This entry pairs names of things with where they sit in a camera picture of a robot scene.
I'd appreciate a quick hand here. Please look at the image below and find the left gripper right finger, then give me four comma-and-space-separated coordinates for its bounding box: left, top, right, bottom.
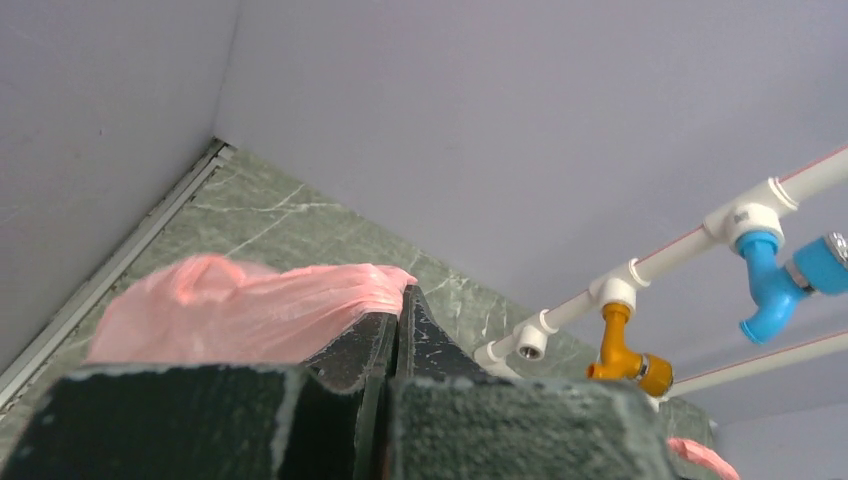
385, 286, 676, 479

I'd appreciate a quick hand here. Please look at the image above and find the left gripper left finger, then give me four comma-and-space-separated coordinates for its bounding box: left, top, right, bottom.
1, 314, 397, 479

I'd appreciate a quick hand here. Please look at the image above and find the pink plastic bag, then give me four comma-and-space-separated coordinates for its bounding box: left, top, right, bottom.
85, 254, 417, 364

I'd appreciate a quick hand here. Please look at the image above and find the orange faucet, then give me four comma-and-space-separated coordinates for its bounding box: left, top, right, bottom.
586, 302, 674, 397

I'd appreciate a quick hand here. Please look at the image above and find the blue faucet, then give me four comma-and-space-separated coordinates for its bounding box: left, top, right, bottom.
735, 231, 847, 344

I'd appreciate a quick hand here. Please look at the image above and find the white pipe frame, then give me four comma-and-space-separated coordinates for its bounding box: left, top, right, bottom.
473, 148, 847, 403

